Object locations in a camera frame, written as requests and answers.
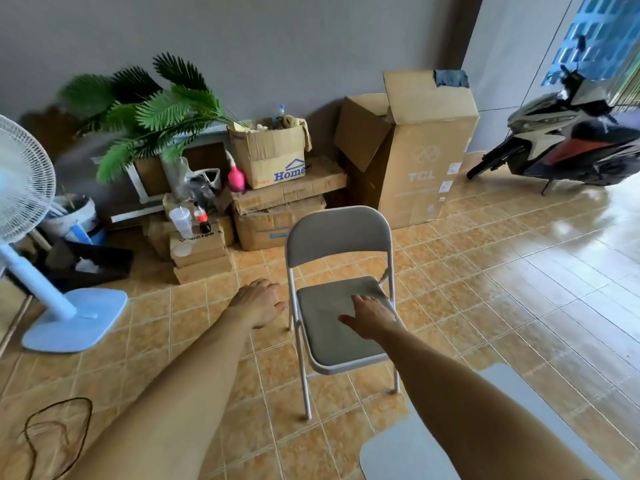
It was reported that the person's left hand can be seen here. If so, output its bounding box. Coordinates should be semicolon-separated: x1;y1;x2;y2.
227;279;287;330

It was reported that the person's right hand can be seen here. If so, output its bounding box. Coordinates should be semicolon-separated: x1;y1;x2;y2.
338;295;402;341

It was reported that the person's right forearm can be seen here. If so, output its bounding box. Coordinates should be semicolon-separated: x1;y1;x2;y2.
372;322;608;480

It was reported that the person's left forearm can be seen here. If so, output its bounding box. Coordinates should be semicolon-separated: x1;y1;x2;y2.
64;307;253;480

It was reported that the small cardboard box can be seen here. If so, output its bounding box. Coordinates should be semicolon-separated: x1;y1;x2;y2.
172;255;234;286
169;228;229;268

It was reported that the flat cardboard box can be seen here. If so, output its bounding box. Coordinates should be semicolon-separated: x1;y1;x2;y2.
232;195;327;252
231;157;348;216

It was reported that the grey folding chair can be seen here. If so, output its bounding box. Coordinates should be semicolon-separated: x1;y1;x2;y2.
285;206;402;421

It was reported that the dark soda bottle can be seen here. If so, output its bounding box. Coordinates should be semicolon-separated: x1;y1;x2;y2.
193;202;212;235

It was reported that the clear plastic cup with lid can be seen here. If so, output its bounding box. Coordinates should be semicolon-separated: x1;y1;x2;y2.
168;206;194;241

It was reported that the pink spray bottle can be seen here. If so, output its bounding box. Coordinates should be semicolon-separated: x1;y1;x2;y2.
225;150;247;194

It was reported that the clear plastic bag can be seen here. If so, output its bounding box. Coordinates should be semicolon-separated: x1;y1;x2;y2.
174;157;224;211

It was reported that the cardboard box with blue print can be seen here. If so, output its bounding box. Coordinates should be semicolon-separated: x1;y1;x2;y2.
227;117;313;190

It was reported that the tall cardboard box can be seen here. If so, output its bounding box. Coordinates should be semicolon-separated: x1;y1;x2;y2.
377;70;480;231

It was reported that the open brown cardboard box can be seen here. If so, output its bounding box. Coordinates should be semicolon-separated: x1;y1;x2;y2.
333;93;396;208

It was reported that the black bag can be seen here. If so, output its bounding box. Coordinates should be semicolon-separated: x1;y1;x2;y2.
44;238;135;291

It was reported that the white bucket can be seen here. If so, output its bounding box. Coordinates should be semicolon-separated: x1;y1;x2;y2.
40;195;99;243

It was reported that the green artificial palm plant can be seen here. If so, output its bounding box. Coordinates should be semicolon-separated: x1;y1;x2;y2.
58;52;237;185

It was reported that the dark cloth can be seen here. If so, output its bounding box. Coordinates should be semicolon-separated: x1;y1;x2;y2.
433;70;470;89

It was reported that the white standing fan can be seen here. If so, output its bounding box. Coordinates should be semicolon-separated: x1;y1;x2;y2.
0;114;129;354

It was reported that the black and white motor scooter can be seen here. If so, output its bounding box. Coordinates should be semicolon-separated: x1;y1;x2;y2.
466;36;640;196

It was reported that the blue window grille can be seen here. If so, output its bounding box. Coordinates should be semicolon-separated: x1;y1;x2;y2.
542;0;640;88

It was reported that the white frame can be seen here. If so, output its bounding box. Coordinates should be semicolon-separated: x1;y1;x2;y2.
92;122;232;225

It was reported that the black cable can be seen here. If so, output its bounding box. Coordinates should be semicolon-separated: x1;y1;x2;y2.
20;397;94;480

